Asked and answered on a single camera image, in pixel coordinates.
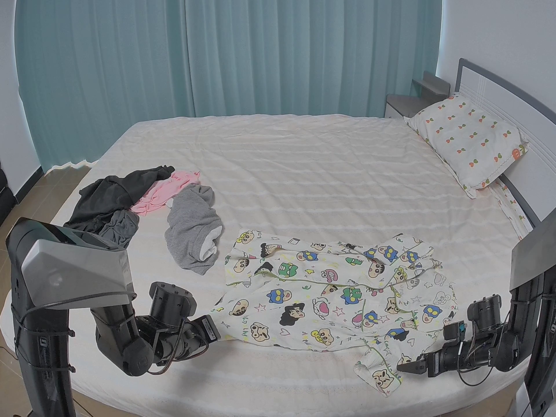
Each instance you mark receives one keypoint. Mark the pink garment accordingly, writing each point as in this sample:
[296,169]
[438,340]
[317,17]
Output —
[160,193]

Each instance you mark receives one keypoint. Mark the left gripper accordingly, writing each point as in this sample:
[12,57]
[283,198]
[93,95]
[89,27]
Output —
[204,335]

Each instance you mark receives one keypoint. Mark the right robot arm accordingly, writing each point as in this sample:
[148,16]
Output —
[538,319]

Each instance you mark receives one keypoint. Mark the dark grey garment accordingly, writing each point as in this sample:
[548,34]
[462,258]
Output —
[121,226]

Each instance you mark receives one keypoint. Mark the white printed pyjama top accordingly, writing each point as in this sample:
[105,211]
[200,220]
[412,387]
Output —
[325,298]

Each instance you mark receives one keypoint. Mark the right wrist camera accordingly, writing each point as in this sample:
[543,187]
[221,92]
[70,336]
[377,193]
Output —
[455,330]

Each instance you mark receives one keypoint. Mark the dark grey chest of drawers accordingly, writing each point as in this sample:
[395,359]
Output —
[4,193]

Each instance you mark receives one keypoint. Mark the grey bedside table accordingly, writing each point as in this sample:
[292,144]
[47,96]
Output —
[408,104]

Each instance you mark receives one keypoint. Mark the grey knit garment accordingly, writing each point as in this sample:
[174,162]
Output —
[186,228]

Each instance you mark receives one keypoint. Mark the white printed pillow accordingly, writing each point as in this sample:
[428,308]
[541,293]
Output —
[469,146]

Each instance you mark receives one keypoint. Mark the bed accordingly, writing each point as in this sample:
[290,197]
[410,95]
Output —
[325,180]

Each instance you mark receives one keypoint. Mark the black garment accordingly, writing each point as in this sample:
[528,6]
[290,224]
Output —
[104,198]

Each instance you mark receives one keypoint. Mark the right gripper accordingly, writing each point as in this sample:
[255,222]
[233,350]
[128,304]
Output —
[445,358]

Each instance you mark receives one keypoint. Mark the blue-green curtain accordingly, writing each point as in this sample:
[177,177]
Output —
[312,37]
[108,59]

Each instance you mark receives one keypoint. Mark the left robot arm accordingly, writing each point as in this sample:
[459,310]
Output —
[65,267]

